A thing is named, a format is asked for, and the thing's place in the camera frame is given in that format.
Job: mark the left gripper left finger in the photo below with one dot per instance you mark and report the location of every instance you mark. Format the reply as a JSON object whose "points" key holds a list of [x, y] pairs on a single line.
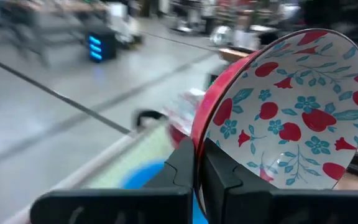
{"points": [[182, 171]]}

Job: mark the black box with blue lights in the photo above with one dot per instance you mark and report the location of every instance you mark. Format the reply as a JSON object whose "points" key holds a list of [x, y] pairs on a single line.
{"points": [[107, 46]]}

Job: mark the blue plastic mini bowl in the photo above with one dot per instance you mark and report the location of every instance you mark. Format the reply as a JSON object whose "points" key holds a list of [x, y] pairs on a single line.
{"points": [[141, 179]]}

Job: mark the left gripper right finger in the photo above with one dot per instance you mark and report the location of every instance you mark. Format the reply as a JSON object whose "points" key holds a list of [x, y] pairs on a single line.
{"points": [[219, 177]]}

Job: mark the red floral mini bowl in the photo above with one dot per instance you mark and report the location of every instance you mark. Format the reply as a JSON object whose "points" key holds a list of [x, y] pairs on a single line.
{"points": [[291, 109], [183, 107], [176, 137]]}

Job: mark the green perforated metal riser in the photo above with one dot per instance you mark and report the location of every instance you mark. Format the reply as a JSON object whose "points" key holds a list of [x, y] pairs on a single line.
{"points": [[141, 146]]}

